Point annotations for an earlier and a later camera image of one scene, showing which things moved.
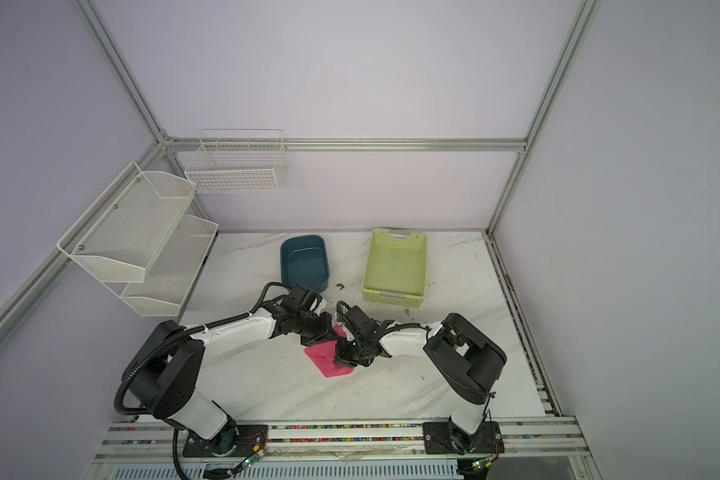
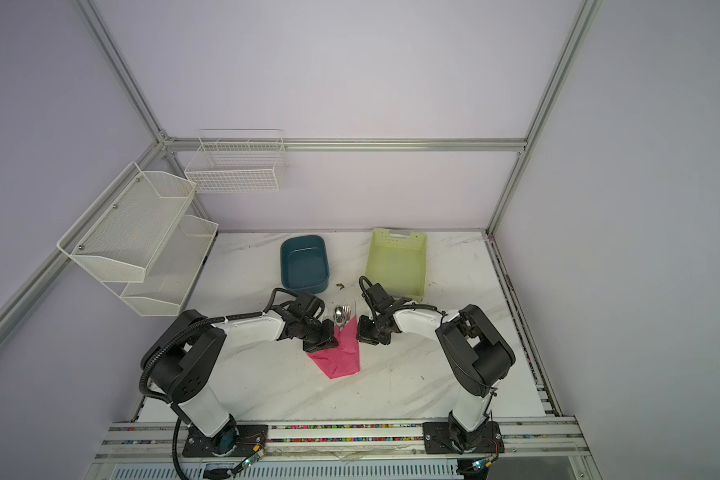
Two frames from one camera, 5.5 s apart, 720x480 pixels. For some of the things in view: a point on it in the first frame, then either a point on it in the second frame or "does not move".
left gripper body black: (313, 330) does not move
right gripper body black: (351, 353) -> (371, 330)
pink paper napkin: (324, 357) does not move
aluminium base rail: (147, 441) does not move
